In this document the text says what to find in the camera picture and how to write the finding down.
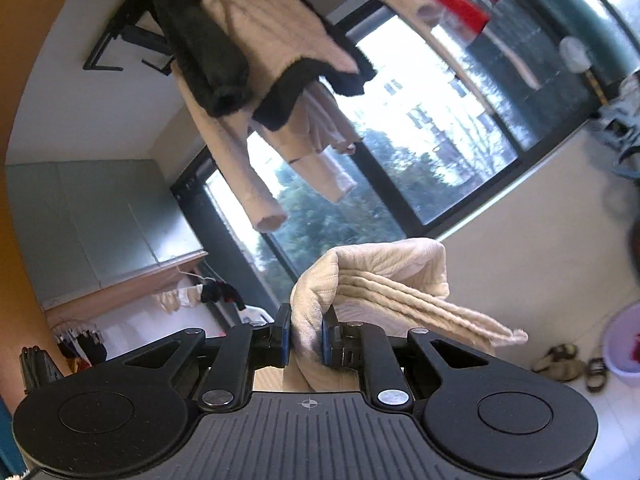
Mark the black ceiling drying rack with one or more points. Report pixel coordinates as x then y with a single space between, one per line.
140 37

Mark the black white fleece garment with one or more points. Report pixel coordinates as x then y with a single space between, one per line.
250 15

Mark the pale green wall cabinet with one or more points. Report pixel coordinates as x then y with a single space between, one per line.
100 220

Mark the beige hanging garment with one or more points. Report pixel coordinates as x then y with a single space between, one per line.
225 150

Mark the grey blue hanging cloth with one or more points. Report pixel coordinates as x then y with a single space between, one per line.
620 125

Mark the purple plastic basin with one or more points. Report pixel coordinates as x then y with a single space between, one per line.
620 340

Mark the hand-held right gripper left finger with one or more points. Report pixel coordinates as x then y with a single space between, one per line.
284 335

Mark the grey green rolled curtain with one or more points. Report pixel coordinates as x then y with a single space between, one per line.
575 0

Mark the small hanging laundry row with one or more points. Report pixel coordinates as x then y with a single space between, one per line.
220 292

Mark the pale pink hanging garment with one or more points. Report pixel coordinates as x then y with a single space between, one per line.
320 120

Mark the black bag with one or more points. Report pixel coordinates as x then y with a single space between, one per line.
37 367

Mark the large black frame window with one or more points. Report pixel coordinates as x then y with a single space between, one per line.
450 160

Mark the dark sandal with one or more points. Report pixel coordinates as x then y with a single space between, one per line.
596 374

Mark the cream knit garment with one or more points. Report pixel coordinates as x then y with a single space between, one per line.
380 280

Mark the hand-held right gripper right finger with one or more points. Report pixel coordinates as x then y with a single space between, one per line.
326 345

